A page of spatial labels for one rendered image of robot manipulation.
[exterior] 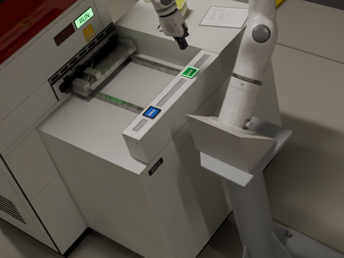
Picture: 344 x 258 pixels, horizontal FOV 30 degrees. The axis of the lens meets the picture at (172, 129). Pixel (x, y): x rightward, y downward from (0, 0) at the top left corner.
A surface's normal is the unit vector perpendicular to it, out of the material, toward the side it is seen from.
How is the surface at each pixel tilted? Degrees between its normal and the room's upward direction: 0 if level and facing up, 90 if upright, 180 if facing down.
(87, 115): 0
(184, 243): 90
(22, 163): 90
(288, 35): 0
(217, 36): 0
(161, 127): 90
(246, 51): 81
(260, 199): 90
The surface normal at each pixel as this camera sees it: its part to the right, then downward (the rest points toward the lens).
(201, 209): 0.77, 0.29
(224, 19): -0.23, -0.70
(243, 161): -0.63, 0.63
